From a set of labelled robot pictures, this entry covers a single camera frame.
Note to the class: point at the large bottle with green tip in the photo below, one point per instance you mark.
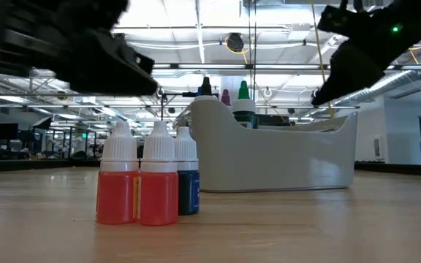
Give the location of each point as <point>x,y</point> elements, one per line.
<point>243,106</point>

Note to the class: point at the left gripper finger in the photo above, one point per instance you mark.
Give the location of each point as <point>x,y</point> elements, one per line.
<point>115,73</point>

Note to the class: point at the long ceiling light bar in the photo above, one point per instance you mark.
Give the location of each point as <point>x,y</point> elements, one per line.
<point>214,66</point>

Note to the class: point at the large bottle with purple tip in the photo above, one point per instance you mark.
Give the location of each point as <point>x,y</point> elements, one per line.
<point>226,98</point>

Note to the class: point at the black aluminium rig frame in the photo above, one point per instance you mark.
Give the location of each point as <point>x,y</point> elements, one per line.
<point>31,165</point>

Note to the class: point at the small orange dropper bottle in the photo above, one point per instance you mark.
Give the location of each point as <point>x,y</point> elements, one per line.
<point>158,197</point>
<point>117,197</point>

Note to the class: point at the pale grey plastic bin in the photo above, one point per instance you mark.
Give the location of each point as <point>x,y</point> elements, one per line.
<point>276,157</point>

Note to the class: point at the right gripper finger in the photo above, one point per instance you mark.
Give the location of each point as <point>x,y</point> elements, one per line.
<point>353,69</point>

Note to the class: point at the small blue dropper bottle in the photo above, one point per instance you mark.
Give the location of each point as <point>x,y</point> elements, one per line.
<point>189,193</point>

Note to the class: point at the large bottle with black tip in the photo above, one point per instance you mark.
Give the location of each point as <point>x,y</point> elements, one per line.
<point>206,87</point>

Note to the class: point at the dark computer monitor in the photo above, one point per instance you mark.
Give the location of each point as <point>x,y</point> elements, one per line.
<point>6,131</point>

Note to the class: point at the distant black workstation frame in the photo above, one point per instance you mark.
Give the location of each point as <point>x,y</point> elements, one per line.
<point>57,146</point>

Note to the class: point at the silver ventilation duct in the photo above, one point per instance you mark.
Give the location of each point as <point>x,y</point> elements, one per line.
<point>400,81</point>

